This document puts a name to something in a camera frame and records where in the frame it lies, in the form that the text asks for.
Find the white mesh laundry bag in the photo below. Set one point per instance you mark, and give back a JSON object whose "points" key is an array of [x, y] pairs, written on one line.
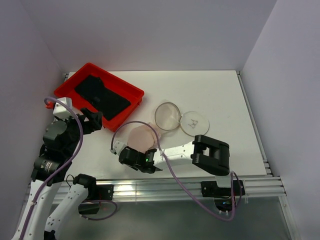
{"points": [[168, 117]]}

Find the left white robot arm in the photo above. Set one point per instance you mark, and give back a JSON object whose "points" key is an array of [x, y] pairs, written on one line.
{"points": [[61, 143]]}

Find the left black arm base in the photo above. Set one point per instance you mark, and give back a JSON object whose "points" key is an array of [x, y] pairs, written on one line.
{"points": [[99, 204]]}

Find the aluminium mounting rail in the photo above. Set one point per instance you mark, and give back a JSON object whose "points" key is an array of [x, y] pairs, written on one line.
{"points": [[167, 189]]}

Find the black cloth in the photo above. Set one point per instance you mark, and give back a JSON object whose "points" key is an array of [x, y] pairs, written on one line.
{"points": [[93, 90]]}

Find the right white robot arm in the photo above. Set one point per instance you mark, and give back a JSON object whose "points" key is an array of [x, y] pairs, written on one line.
{"points": [[208, 154]]}

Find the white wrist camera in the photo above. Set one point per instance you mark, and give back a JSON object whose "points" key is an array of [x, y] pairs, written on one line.
{"points": [[60, 111], [117, 147]]}

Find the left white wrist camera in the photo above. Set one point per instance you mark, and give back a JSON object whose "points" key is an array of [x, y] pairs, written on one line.
{"points": [[60, 111]]}

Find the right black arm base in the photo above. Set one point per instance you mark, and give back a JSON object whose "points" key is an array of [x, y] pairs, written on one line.
{"points": [[222, 195]]}

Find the red plastic tray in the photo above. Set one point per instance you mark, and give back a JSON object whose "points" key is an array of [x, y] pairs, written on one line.
{"points": [[111, 82]]}

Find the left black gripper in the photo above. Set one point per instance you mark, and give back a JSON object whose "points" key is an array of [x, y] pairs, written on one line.
{"points": [[87, 120]]}

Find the pink beige bra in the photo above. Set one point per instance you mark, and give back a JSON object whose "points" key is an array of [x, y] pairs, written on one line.
{"points": [[142, 138]]}

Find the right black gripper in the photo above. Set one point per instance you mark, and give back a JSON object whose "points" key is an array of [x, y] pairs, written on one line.
{"points": [[124, 157]]}

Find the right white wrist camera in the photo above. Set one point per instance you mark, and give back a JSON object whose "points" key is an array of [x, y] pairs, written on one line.
{"points": [[117, 147]]}

